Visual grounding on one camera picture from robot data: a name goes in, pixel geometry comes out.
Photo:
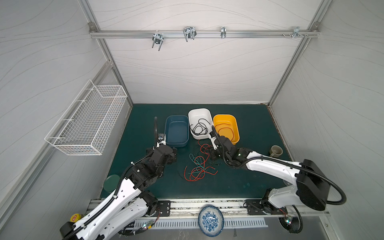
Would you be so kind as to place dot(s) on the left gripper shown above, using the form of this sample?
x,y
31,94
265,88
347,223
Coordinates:
x,y
174,156

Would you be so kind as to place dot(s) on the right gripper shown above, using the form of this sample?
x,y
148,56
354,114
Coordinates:
x,y
217,141

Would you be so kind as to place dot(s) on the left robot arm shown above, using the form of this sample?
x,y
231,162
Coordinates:
x,y
130,199

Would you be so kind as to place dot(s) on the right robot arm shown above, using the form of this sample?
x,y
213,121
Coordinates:
x,y
308,185

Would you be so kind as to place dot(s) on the yellow plastic bin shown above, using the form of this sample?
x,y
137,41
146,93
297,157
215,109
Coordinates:
x,y
226,125

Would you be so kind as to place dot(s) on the blue plastic bin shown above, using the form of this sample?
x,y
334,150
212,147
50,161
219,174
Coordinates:
x,y
177,131

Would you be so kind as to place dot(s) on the white plastic bin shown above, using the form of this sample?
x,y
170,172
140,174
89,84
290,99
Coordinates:
x,y
200,123

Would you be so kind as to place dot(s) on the beige mug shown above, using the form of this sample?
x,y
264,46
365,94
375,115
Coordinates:
x,y
276,151

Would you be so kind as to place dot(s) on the blue white patterned plate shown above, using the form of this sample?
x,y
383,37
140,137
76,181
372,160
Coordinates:
x,y
211,221

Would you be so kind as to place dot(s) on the sauce bottle yellow cap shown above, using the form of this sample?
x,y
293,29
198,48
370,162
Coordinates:
x,y
76,217

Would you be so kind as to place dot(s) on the metal clamp hook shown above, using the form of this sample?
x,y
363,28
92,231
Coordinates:
x,y
157,39

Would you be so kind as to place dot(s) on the metal U-bolt hook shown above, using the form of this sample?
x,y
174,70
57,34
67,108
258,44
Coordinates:
x,y
189,33

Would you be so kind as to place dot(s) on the aluminium crossbar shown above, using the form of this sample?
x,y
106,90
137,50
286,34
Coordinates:
x,y
201,34

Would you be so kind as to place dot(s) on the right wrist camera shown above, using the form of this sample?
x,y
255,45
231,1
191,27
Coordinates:
x,y
213,139

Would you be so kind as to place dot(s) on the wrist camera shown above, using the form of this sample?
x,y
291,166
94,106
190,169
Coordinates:
x,y
213,139
161,140

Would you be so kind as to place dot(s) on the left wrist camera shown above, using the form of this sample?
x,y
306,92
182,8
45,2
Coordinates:
x,y
161,140

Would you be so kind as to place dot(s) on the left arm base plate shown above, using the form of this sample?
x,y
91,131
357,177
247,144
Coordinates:
x,y
159,209

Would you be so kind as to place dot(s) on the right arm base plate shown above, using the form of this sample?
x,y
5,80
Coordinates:
x,y
254,207

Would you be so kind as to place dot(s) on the white wire basket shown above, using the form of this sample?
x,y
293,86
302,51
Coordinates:
x,y
86,125

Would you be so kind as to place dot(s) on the small metal bracket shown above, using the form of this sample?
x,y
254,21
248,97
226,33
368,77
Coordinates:
x,y
223,32

